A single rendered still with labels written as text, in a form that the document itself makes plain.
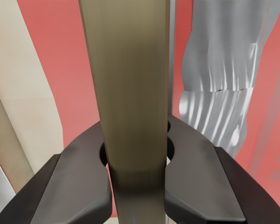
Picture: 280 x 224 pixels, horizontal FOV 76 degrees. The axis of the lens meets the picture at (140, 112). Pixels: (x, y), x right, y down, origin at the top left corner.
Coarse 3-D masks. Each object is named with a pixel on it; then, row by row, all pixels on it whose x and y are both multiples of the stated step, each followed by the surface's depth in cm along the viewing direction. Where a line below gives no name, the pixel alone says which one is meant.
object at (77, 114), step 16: (64, 96) 18; (80, 96) 18; (176, 96) 18; (256, 96) 18; (64, 112) 19; (80, 112) 19; (96, 112) 19; (176, 112) 19; (256, 112) 19; (64, 128) 20; (80, 128) 20; (256, 128) 20; (64, 144) 21; (240, 160) 22; (112, 192) 25; (272, 192) 25; (112, 208) 26
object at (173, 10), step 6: (174, 0) 11; (174, 6) 11; (174, 12) 11; (174, 18) 11; (174, 24) 12; (174, 30) 12; (174, 36) 12; (174, 42) 12; (174, 48) 12; (174, 54) 12; (174, 60) 13; (168, 72) 13; (168, 78) 13; (168, 84) 13; (168, 90) 14; (168, 96) 14; (168, 102) 14; (168, 108) 14; (168, 162) 17; (168, 222) 22
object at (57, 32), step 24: (24, 0) 14; (48, 0) 14; (72, 0) 14; (192, 0) 14; (48, 24) 15; (72, 24) 15; (48, 48) 16; (72, 48) 16; (264, 48) 16; (48, 72) 17; (72, 72) 17; (264, 72) 17
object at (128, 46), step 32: (96, 0) 5; (128, 0) 5; (160, 0) 5; (96, 32) 6; (128, 32) 6; (160, 32) 6; (96, 64) 6; (128, 64) 6; (160, 64) 6; (96, 96) 7; (128, 96) 7; (160, 96) 7; (128, 128) 7; (160, 128) 8; (128, 160) 8; (160, 160) 8; (128, 192) 9; (160, 192) 9
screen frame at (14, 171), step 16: (0, 112) 18; (0, 128) 18; (0, 144) 18; (16, 144) 20; (0, 160) 18; (16, 160) 20; (0, 176) 18; (16, 176) 20; (32, 176) 23; (0, 192) 20; (16, 192) 20; (0, 208) 21
